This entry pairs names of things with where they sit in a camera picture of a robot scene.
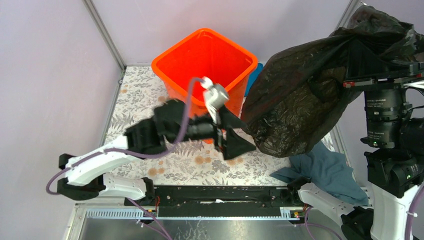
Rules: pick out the bright blue cloth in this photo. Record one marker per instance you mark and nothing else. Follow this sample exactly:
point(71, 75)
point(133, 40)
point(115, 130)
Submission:
point(252, 78)

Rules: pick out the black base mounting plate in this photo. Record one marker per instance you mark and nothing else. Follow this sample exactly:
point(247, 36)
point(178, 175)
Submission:
point(220, 201)

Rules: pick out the black plastic trash bag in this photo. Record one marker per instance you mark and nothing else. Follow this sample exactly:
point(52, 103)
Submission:
point(298, 97)

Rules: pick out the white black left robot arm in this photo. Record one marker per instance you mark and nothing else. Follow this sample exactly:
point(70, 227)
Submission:
point(88, 176)

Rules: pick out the floral patterned table mat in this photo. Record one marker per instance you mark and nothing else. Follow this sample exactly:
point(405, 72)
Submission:
point(193, 162)

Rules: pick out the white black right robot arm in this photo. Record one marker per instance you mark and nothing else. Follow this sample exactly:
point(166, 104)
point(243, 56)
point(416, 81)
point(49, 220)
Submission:
point(396, 168)

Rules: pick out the grey-blue cloth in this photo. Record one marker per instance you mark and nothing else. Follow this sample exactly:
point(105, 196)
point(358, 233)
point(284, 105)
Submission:
point(328, 170)

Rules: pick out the aluminium front rail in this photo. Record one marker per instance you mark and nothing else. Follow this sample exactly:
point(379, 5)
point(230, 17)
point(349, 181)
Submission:
point(121, 208)

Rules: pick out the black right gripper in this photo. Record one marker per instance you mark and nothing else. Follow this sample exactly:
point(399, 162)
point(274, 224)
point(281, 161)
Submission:
point(362, 64)

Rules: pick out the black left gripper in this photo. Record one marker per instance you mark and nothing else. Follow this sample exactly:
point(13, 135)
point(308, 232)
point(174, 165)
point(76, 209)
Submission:
point(234, 145)

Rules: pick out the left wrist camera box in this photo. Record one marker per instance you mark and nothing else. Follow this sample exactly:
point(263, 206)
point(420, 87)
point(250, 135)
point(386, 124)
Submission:
point(215, 96)

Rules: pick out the orange plastic trash bin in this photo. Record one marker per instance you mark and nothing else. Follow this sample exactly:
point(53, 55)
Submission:
point(206, 53)

